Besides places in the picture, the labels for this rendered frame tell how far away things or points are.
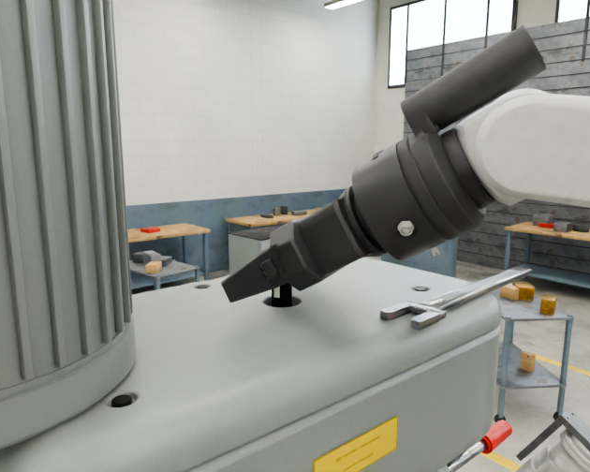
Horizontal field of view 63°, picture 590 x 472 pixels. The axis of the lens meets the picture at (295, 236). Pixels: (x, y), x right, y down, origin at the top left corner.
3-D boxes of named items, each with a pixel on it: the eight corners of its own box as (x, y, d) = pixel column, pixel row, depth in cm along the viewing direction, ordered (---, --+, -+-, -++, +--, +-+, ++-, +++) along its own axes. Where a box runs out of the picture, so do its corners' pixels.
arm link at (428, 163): (457, 217, 44) (588, 154, 39) (445, 257, 35) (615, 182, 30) (395, 110, 44) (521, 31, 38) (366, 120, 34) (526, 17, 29)
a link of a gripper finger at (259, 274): (221, 274, 43) (273, 245, 40) (237, 306, 43) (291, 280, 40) (211, 278, 41) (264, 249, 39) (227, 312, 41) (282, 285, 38)
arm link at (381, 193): (302, 323, 38) (440, 263, 33) (248, 215, 39) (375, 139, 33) (356, 284, 49) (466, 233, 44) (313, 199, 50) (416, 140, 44)
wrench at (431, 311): (507, 270, 58) (507, 263, 58) (540, 276, 55) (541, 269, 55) (379, 317, 42) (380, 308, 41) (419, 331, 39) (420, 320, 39)
